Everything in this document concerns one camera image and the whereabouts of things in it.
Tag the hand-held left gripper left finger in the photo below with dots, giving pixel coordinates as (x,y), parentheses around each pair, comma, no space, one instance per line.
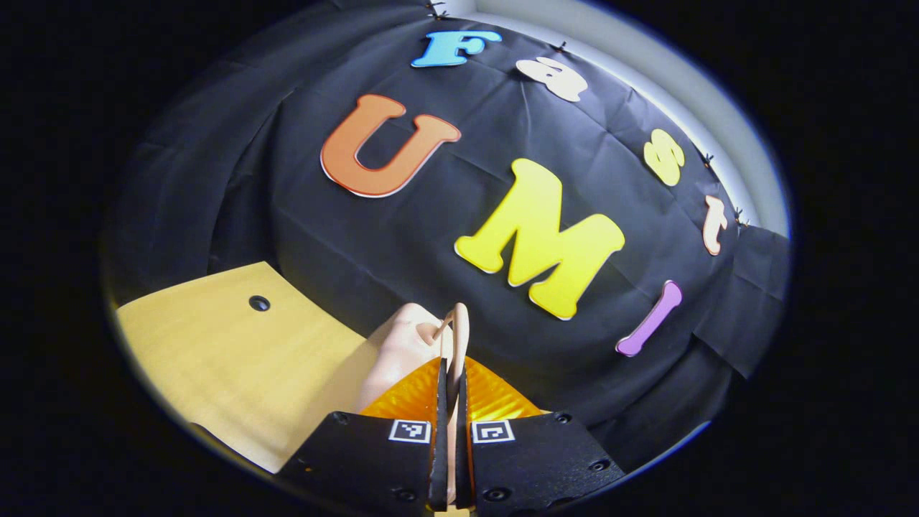
(359,459)

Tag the black backdrop cloth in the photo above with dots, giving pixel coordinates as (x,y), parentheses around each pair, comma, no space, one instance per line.
(359,244)

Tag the beige hard-shell suitcase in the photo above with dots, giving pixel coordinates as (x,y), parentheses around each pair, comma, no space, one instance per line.
(402,352)

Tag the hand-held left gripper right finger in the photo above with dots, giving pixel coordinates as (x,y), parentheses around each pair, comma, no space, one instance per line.
(464,459)

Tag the black round desk grommet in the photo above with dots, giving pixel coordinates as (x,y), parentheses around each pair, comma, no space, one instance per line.
(259,303)

